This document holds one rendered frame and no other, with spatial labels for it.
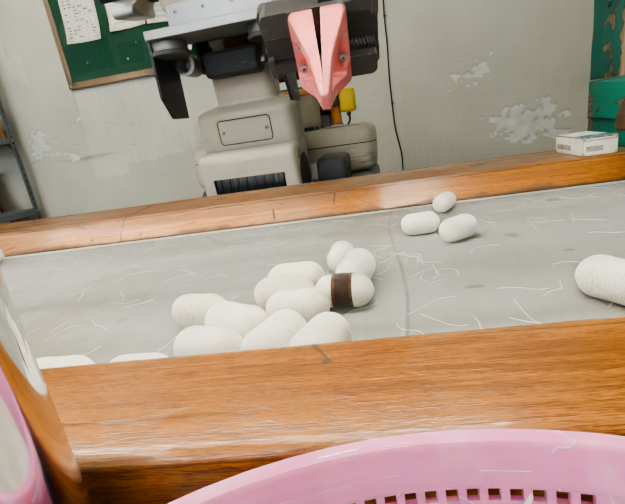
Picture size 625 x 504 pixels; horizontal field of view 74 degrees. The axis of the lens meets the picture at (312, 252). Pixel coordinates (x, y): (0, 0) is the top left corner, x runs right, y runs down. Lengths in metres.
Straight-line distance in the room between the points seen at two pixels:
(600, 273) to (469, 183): 0.26
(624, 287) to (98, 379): 0.22
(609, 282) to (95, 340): 0.27
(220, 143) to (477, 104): 1.63
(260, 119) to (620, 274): 0.81
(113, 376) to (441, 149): 2.24
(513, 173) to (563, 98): 1.98
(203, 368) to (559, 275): 0.20
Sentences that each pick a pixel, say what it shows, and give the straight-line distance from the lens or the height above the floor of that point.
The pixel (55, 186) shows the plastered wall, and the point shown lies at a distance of 3.12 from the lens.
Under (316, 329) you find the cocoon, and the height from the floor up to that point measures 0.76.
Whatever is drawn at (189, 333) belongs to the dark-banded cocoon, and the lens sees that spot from 0.20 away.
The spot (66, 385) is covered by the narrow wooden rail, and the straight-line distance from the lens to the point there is 0.18.
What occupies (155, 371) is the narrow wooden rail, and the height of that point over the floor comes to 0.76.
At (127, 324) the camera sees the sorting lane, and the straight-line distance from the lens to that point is 0.29.
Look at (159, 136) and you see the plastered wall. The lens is 2.66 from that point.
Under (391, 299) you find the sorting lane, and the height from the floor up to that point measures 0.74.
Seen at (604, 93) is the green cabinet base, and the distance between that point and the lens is 0.65.
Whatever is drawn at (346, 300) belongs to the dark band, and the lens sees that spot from 0.23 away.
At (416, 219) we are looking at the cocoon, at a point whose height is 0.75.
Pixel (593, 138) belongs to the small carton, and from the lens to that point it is 0.54.
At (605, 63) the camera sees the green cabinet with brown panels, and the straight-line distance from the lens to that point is 0.65.
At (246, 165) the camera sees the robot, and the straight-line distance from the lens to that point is 0.93.
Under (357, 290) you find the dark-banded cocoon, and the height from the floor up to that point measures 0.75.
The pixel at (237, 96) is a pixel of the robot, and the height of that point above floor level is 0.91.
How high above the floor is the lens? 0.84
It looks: 18 degrees down
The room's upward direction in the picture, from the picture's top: 9 degrees counter-clockwise
